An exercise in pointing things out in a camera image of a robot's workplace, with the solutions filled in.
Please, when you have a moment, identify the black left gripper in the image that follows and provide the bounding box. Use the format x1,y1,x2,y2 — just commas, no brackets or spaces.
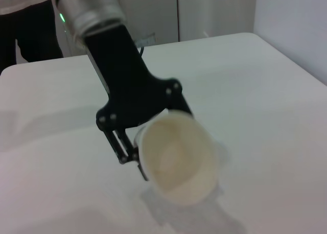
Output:
83,24,194,181

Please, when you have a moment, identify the white paper cup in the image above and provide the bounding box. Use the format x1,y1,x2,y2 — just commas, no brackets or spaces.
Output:
134,110,220,206

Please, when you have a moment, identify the person in dark trousers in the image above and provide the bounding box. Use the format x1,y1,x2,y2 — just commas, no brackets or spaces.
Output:
0,0,64,75

